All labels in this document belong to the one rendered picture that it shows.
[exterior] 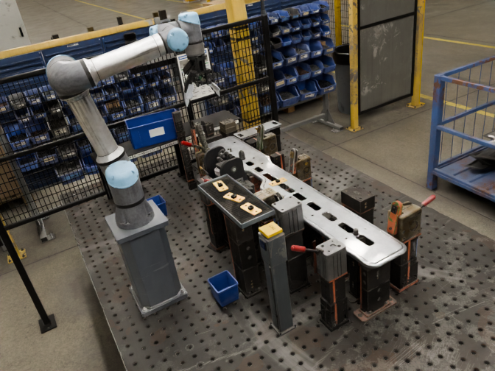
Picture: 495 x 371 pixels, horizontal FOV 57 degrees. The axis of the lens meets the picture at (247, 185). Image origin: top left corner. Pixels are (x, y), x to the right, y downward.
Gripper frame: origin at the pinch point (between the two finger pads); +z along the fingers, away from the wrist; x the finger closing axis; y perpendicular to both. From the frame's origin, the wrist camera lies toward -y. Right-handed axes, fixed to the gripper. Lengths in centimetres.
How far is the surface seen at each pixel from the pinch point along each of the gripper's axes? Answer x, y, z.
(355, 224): 29, 59, 44
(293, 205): 10, 47, 33
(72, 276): -75, -131, 144
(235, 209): -12, 42, 28
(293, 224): 8, 48, 41
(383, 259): 22, 81, 44
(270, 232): -10, 62, 28
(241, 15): 73, -93, -13
